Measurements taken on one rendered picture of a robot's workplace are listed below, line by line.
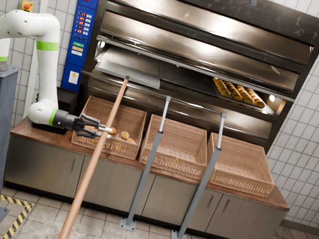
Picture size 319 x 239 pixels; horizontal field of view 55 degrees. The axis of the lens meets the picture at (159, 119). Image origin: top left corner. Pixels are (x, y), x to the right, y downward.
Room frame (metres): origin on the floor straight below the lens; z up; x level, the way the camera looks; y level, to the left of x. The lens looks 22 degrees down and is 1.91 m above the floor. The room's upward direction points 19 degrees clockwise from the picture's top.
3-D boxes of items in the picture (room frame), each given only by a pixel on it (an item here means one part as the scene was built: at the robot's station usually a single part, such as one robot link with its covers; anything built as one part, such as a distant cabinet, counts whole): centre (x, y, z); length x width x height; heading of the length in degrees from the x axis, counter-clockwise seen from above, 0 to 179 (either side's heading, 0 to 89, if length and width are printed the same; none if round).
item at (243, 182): (2.56, -0.82, 0.72); 0.56 x 0.49 x 0.28; 98
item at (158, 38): (2.75, -0.17, 1.54); 1.79 x 0.11 x 0.19; 97
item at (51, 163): (2.45, -0.09, 0.29); 2.42 x 0.56 x 0.58; 97
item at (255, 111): (2.78, -0.17, 1.16); 1.80 x 0.06 x 0.04; 97
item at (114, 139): (2.44, 0.38, 0.72); 0.56 x 0.49 x 0.28; 97
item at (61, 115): (1.41, 0.48, 1.17); 0.12 x 0.06 x 0.09; 6
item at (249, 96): (3.26, -0.69, 1.21); 0.61 x 0.48 x 0.06; 7
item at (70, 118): (1.41, 0.40, 1.17); 0.09 x 0.07 x 0.08; 96
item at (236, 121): (2.75, -0.17, 1.02); 1.79 x 0.11 x 0.19; 97
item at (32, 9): (2.54, 1.32, 1.46); 0.10 x 0.07 x 0.10; 97
